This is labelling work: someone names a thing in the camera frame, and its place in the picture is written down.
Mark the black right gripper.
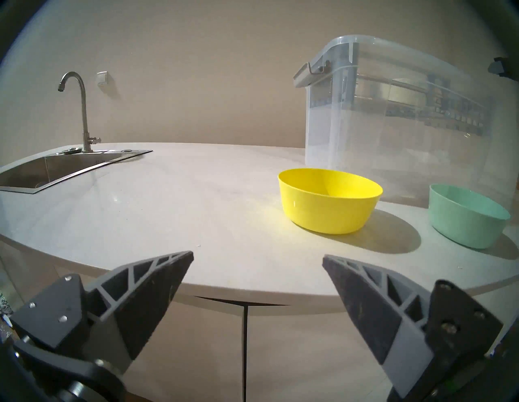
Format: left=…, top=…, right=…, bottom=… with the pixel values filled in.
left=488, top=57, right=510, bottom=78

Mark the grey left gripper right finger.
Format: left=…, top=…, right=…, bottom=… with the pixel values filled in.
left=322, top=254, right=504, bottom=400

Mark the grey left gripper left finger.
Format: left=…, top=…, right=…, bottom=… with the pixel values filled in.
left=10, top=250, right=194, bottom=374

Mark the yellow plastic bowl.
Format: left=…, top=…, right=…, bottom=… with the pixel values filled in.
left=278, top=168, right=384, bottom=235

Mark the grey dish drying rack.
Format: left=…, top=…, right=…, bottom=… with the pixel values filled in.
left=355, top=71, right=493, bottom=136

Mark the mint green plastic bowl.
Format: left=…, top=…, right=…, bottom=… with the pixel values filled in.
left=429, top=184, right=511, bottom=250

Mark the white counter cabinet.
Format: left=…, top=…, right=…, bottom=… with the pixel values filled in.
left=0, top=233, right=519, bottom=402

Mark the clear plastic storage box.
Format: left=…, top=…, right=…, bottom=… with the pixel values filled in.
left=293, top=35, right=509, bottom=205

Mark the stainless steel sink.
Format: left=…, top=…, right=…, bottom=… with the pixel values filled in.
left=0, top=149, right=153, bottom=195

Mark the steel gooseneck faucet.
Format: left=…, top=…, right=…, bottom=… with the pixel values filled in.
left=58, top=72, right=101, bottom=153

